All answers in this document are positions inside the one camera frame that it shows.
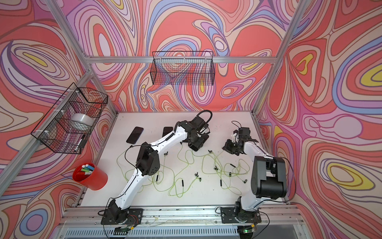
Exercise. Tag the green earphones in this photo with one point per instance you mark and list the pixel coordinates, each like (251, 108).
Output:
(236, 170)
(184, 179)
(225, 183)
(163, 179)
(125, 166)

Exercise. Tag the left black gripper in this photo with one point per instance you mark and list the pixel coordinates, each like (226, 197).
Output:
(200, 143)

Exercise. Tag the black phone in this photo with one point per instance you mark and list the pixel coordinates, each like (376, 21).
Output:
(135, 135)
(167, 131)

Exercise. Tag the black wire basket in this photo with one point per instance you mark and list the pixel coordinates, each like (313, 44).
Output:
(194, 68)
(58, 132)

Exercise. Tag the far left black phone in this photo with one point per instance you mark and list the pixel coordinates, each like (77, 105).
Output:
(135, 135)

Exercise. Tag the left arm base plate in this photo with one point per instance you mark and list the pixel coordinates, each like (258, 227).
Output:
(129, 217)

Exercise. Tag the left black wire basket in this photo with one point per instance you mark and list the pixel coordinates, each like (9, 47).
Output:
(58, 132)

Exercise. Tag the black marker in basket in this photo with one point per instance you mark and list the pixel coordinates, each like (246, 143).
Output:
(81, 142)

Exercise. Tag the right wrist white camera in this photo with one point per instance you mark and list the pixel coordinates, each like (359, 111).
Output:
(234, 137)

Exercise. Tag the white tape roll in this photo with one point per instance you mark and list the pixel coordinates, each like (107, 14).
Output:
(83, 119)

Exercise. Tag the back black wire basket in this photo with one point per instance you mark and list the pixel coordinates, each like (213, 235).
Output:
(194, 68)

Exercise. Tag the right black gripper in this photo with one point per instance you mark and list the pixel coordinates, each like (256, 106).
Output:
(227, 147)

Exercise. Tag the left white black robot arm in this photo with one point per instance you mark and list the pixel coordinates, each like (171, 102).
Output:
(148, 163)

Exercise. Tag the red cup with markers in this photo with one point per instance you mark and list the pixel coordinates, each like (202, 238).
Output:
(90, 176)

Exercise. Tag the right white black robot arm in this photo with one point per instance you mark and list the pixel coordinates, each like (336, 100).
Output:
(268, 180)

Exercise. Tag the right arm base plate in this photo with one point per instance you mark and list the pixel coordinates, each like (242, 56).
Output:
(233, 215)

